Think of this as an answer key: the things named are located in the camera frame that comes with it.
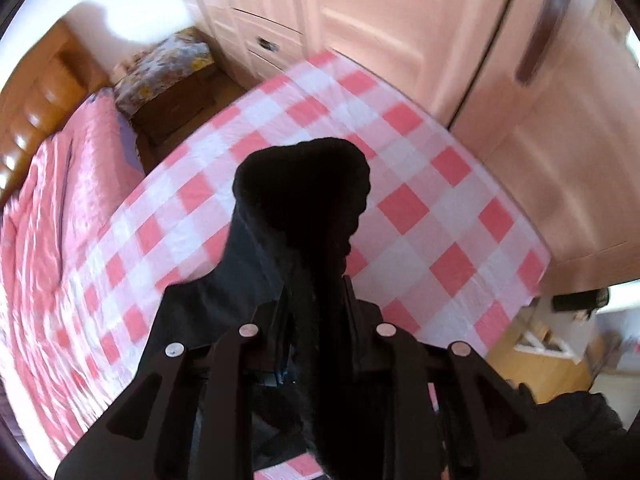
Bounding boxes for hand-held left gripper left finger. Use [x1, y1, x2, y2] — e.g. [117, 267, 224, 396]
[54, 302, 288, 480]

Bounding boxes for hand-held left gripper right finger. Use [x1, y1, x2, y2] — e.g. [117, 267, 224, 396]
[342, 275, 588, 480]

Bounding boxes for black pants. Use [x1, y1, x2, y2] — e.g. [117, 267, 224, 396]
[140, 137, 446, 480]

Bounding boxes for pink white checked bed sheet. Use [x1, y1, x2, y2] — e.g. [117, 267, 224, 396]
[30, 50, 551, 480]

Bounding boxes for white object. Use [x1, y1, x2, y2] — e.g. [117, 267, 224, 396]
[517, 332, 583, 363]

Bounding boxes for dark object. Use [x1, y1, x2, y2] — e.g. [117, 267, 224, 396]
[550, 287, 611, 313]

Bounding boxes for person's black clothing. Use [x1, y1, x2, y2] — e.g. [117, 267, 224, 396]
[517, 382, 633, 480]

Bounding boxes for purple bed sheet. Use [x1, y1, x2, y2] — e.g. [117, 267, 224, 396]
[114, 110, 147, 173]

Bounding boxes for wooden nightstand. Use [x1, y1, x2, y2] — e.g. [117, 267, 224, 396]
[131, 60, 236, 146]

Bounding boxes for pink quilt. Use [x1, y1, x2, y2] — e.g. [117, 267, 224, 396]
[0, 89, 148, 441]

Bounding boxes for floral cloth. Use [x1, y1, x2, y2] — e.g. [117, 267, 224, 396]
[111, 30, 217, 116]

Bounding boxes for pale pink wardrobe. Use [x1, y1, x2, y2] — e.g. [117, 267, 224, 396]
[167, 0, 521, 121]

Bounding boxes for wooden padded headboard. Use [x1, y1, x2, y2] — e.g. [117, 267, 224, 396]
[0, 25, 111, 206]

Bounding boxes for dark brown door handle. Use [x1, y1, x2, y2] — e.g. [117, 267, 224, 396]
[515, 0, 576, 86]

